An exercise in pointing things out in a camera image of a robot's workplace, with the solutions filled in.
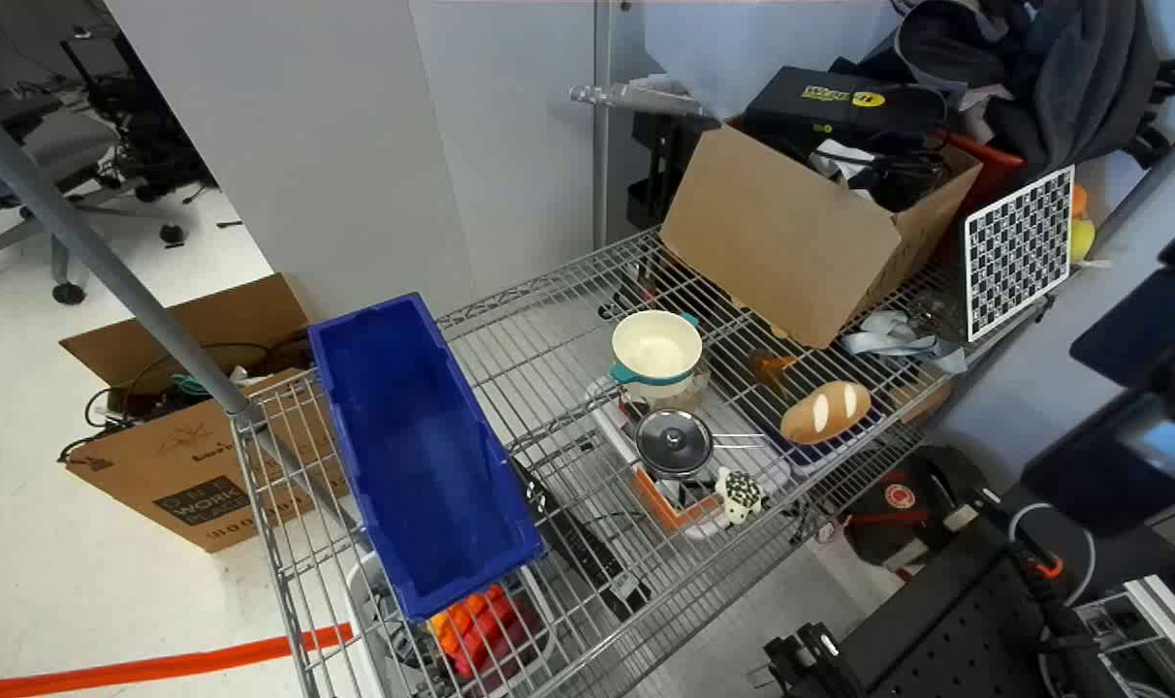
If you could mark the orange floor tape strip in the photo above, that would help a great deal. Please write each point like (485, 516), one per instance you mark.
(160, 664)

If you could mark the brown bread loaf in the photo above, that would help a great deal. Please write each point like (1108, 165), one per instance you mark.
(822, 414)

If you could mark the aluminium extrusion rail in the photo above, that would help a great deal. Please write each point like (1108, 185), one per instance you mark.
(1162, 626)

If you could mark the large open cardboard box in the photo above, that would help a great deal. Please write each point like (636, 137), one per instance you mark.
(779, 238)

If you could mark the small white checkered toy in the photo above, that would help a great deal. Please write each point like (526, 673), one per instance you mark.
(737, 495)

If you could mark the black work table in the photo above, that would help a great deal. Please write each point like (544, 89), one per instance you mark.
(949, 632)

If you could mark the cream bowl with teal rim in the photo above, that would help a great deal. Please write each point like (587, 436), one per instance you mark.
(656, 345)

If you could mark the red and black device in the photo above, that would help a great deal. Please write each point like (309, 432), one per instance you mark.
(916, 505)

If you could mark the small brown toy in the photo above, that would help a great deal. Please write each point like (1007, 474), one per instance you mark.
(777, 366)

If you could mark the cardboard box with black label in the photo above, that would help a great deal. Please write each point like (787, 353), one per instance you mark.
(172, 472)

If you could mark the grey office chair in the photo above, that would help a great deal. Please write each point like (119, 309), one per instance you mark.
(37, 158)

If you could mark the grey metal shelf upright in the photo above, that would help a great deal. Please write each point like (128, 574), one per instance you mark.
(601, 118)

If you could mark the black equipment housing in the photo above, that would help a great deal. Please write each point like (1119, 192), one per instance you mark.
(1150, 333)

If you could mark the dark clothing pile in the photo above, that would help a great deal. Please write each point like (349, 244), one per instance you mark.
(1053, 62)

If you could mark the blue plastic bin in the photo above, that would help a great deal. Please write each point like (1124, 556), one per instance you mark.
(423, 465)

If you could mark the black case with yellow logo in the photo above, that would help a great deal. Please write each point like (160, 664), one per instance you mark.
(841, 102)

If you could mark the crumpled clear plastic bag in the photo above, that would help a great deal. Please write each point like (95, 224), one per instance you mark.
(898, 340)

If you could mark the grey metal rack post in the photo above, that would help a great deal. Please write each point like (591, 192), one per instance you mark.
(106, 265)

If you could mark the orange-rimmed toy tray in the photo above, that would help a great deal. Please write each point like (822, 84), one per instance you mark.
(663, 501)

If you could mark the orange and red toy blocks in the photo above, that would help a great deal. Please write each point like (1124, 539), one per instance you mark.
(481, 629)

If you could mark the black and white calibration board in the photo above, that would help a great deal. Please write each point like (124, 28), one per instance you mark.
(1017, 255)

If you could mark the silver pot lid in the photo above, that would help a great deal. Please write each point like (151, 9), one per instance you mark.
(671, 438)

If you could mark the yellow ball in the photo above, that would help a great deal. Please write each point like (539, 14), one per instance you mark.
(1083, 238)

